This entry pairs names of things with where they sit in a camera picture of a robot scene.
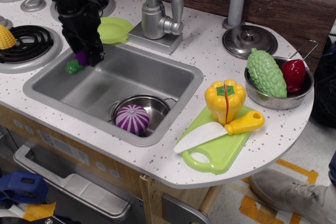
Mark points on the steel pot in sink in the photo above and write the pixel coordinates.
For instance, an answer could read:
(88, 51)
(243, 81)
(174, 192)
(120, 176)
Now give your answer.
(156, 107)

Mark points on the grey stove knob left edge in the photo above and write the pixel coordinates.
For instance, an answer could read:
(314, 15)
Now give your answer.
(5, 22)

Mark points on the grey toy sink basin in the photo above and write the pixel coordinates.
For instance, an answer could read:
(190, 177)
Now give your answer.
(91, 94)

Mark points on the green plastic cutting board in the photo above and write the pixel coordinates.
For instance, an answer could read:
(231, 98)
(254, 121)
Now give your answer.
(215, 156)

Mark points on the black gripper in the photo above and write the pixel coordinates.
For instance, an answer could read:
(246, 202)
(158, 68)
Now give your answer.
(81, 32)

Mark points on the blue clamp tool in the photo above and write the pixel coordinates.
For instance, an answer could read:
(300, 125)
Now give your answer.
(23, 187)

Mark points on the rear black coil burner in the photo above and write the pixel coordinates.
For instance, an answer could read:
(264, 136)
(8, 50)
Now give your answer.
(105, 7)

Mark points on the grey stove knob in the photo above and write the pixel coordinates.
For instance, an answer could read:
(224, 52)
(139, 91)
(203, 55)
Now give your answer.
(31, 6)

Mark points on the purple white striped toy onion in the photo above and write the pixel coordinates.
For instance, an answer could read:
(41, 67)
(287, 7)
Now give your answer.
(132, 118)

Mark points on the green toy bitter gourd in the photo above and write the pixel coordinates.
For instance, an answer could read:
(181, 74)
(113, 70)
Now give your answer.
(266, 74)

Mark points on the silver oven door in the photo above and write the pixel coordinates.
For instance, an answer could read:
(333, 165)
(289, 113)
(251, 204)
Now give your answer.
(80, 195)

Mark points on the purple toy eggplant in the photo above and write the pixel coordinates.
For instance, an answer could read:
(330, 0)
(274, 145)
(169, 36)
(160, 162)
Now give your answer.
(78, 63)

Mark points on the steel pan with wire handle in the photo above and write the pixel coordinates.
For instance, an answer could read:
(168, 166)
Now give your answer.
(293, 99)

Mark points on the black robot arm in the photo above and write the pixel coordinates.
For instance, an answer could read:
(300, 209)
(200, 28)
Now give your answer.
(69, 7)

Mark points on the grey shoe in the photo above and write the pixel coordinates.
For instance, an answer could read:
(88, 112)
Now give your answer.
(315, 203)

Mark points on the black coil burner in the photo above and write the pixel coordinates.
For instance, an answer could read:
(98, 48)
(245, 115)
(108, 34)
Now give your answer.
(105, 7)
(36, 47)

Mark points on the front black coil burner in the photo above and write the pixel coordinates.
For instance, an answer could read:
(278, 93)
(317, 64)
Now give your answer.
(36, 47)

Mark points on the silver toy faucet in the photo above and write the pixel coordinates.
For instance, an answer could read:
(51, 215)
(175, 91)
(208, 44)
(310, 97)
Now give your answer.
(157, 31)

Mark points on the steel pot lid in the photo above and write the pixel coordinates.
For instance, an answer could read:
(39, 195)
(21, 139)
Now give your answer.
(240, 40)

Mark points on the yellow handled toy knife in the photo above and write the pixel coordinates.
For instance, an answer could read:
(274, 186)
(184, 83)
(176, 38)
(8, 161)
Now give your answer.
(252, 120)

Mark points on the red toy pepper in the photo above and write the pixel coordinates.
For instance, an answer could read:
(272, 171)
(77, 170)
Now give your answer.
(294, 72)

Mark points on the yellow toy corn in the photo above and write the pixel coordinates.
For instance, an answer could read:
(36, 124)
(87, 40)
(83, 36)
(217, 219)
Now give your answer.
(7, 39)

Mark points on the yellow toy bell pepper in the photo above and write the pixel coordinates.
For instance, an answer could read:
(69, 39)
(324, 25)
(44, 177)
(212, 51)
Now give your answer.
(224, 99)

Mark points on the light green plastic plate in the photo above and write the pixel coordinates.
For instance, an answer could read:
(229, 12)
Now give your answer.
(114, 30)

